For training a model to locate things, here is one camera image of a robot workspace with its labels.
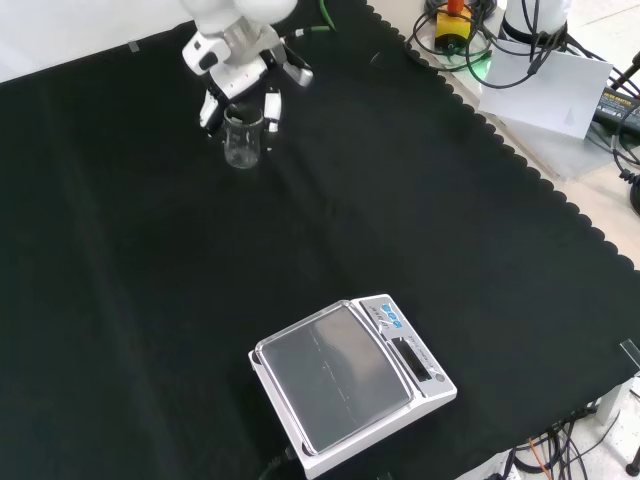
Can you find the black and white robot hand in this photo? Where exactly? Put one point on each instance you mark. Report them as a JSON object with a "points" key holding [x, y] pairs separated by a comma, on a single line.
{"points": [[240, 60]]}

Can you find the clear glass beaker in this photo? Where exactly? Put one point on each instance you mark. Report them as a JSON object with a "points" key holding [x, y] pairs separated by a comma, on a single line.
{"points": [[242, 145]]}

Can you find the white electronic balance steel pan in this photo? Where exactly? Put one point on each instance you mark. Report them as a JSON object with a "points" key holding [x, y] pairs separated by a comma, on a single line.
{"points": [[345, 370]]}

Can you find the clear tape piece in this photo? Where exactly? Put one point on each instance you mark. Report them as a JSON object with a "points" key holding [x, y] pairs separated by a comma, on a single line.
{"points": [[376, 60], [632, 352], [134, 47]]}

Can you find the black bench cloth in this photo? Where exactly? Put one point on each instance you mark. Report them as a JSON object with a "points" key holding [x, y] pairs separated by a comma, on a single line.
{"points": [[150, 250]]}

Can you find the yellow stop button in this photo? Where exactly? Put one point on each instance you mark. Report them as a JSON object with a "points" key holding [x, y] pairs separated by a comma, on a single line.
{"points": [[452, 27]]}

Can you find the pale board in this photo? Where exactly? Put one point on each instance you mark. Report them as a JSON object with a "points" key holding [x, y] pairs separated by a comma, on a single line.
{"points": [[545, 90]]}

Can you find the black power adapter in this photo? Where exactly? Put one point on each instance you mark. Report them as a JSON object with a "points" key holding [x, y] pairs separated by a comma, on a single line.
{"points": [[617, 107]]}

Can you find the white bench leg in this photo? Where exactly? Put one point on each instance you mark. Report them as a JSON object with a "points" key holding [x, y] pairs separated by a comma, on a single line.
{"points": [[614, 400]]}

